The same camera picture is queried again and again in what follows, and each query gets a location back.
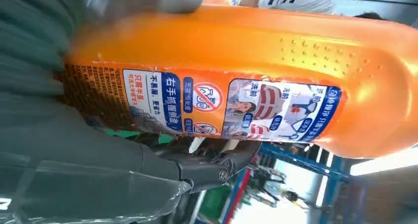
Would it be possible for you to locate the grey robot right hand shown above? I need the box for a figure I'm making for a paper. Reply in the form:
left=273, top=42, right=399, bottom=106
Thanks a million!
left=0, top=0, right=262, bottom=224

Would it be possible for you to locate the green bin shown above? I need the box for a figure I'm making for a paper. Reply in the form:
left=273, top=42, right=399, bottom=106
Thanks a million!
left=199, top=186, right=231, bottom=221

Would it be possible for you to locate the red and blue pole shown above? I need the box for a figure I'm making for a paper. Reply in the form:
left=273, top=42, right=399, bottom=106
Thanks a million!
left=220, top=168, right=254, bottom=224

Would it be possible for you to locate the blue metal rack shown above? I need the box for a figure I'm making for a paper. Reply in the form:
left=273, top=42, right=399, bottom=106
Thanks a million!
left=258, top=143, right=351, bottom=224

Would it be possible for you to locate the person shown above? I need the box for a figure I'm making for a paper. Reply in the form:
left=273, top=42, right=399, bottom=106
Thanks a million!
left=240, top=0, right=340, bottom=15

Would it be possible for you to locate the grey steel table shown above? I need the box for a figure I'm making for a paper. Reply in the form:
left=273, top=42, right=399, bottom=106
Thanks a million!
left=333, top=0, right=418, bottom=29

